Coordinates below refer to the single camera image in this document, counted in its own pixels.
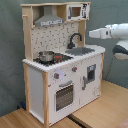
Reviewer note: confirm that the wooden toy kitchen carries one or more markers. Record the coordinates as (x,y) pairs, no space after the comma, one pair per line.
(40,84)

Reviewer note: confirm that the right red stove knob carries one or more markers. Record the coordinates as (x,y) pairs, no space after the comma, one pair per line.
(74,69)

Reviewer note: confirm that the white toy microwave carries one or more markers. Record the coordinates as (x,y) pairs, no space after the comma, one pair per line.
(78,11)

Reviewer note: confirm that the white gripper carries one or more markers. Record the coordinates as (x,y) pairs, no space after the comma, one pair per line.
(102,33)

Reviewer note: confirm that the red stove knob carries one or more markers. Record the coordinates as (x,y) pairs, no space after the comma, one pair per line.
(56,75)
(74,69)

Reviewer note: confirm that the grey toy sink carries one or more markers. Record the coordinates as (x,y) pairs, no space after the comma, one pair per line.
(79,51)

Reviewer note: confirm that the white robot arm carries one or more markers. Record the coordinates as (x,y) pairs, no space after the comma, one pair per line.
(114,31)

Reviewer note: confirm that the grey ice dispenser panel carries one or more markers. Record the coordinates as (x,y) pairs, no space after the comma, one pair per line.
(91,73)

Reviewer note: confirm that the grey cabinet door handle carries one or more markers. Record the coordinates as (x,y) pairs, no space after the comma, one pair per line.
(84,83)

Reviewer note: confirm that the black toy faucet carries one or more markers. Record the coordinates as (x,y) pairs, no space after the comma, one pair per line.
(73,40)

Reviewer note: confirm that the left red stove knob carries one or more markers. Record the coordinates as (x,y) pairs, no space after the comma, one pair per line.
(56,75)

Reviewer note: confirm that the silver toy cooking pot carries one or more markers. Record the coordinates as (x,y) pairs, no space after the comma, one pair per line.
(46,56)

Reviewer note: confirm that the black toy stovetop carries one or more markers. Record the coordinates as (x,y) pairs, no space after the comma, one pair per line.
(57,58)

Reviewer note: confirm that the toy oven door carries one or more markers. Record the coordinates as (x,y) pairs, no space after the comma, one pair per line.
(64,96)

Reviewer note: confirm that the grey range hood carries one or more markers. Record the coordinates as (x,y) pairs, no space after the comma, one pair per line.
(48,18)

